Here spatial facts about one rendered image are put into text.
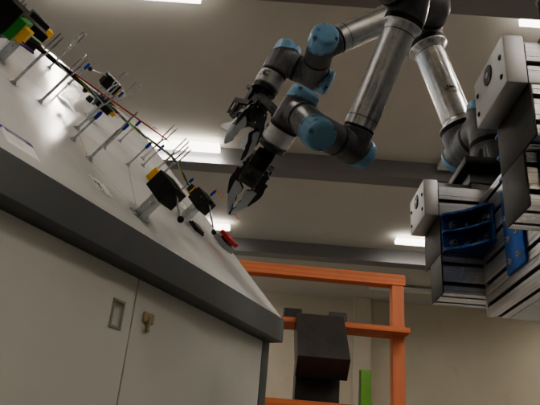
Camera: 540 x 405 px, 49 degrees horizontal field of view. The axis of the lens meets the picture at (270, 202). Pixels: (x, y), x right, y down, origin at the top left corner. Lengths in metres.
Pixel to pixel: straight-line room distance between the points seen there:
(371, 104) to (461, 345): 10.03
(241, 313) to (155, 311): 0.29
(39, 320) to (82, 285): 0.11
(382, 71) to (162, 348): 0.79
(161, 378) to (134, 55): 4.11
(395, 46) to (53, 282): 0.91
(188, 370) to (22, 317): 0.47
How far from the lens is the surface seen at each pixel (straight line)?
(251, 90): 1.69
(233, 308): 1.43
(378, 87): 1.43
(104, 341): 1.13
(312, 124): 1.31
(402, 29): 1.47
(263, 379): 1.65
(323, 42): 1.57
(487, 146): 1.53
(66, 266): 1.06
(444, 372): 11.13
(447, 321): 11.34
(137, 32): 4.93
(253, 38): 4.77
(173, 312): 1.30
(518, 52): 1.01
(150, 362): 1.23
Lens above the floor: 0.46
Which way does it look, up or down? 25 degrees up
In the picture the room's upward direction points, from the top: 5 degrees clockwise
